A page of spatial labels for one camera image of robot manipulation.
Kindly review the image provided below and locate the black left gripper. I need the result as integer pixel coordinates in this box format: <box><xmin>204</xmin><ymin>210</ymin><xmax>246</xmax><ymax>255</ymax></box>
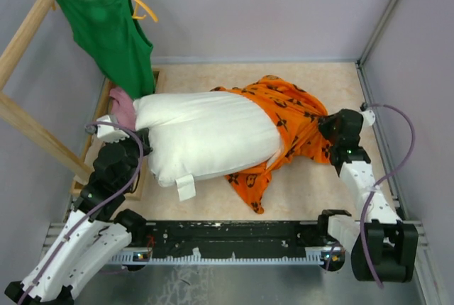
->
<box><xmin>102</xmin><ymin>126</ymin><xmax>151</xmax><ymax>189</ymax></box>

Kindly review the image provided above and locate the orange patterned pillowcase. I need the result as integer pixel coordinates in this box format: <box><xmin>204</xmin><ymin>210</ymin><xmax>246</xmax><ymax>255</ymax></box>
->
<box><xmin>212</xmin><ymin>75</ymin><xmax>331</xmax><ymax>214</ymax></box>

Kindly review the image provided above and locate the white pillow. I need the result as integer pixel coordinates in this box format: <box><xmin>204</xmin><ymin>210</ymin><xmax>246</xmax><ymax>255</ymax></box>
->
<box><xmin>133</xmin><ymin>91</ymin><xmax>283</xmax><ymax>201</ymax></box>

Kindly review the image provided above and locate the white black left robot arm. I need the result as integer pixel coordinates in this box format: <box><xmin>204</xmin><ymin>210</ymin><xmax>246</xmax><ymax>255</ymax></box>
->
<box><xmin>4</xmin><ymin>130</ymin><xmax>152</xmax><ymax>304</ymax></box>

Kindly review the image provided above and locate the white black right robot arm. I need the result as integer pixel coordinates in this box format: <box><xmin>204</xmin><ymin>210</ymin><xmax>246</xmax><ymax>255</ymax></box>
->
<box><xmin>316</xmin><ymin>103</ymin><xmax>419</xmax><ymax>287</ymax></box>

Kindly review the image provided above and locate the cream cloth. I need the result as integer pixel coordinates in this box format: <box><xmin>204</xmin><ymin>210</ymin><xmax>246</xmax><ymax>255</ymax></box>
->
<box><xmin>84</xmin><ymin>135</ymin><xmax>104</xmax><ymax>168</ymax></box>

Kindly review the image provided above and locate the wooden tray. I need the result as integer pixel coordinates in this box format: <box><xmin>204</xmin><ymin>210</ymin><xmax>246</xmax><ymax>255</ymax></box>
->
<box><xmin>70</xmin><ymin>68</ymin><xmax>166</xmax><ymax>201</ymax></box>

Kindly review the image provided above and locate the pink cloth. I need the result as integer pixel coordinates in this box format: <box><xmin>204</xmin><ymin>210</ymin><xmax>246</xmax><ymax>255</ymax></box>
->
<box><xmin>109</xmin><ymin>87</ymin><xmax>136</xmax><ymax>131</ymax></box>

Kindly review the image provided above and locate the wooden clothes rack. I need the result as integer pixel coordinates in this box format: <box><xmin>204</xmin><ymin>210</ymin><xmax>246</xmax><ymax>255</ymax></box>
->
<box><xmin>1</xmin><ymin>0</ymin><xmax>104</xmax><ymax>189</ymax></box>

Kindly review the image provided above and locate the green tank top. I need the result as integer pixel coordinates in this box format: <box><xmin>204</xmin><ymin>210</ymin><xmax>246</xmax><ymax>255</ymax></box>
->
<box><xmin>56</xmin><ymin>0</ymin><xmax>155</xmax><ymax>99</ymax></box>

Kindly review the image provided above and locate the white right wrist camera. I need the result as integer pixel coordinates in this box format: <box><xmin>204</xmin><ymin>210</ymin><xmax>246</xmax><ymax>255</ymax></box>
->
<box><xmin>360</xmin><ymin>103</ymin><xmax>376</xmax><ymax>128</ymax></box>

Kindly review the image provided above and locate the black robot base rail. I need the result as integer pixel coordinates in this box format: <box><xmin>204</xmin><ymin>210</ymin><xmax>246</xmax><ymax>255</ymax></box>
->
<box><xmin>127</xmin><ymin>221</ymin><xmax>336</xmax><ymax>258</ymax></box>

